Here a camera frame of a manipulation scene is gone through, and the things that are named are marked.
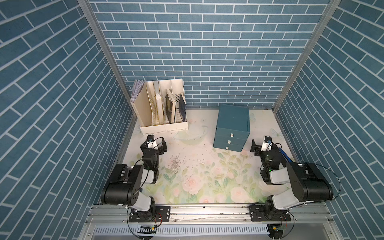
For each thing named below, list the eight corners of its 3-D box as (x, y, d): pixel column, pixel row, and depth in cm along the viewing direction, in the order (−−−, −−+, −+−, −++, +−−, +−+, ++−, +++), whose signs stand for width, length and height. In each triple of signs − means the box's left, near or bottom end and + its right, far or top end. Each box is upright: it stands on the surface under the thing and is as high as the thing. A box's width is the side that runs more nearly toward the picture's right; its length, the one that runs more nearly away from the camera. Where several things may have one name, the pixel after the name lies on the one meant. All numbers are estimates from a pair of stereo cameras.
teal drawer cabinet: (212, 150, 99) (216, 130, 82) (215, 124, 114) (219, 102, 97) (241, 154, 97) (251, 135, 80) (240, 127, 112) (248, 105, 95)
